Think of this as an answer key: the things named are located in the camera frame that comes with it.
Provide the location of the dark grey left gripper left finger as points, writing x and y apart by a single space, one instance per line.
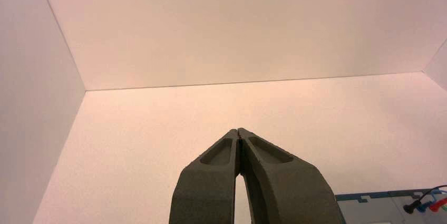
206 194

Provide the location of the red banana plug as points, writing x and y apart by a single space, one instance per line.
438 204

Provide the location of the blue grey control panel board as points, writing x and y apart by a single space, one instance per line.
370 210

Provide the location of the blue banana plug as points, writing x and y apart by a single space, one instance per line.
425 206

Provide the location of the black banana plug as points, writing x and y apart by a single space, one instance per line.
412 207

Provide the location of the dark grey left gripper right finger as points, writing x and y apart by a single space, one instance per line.
290 194

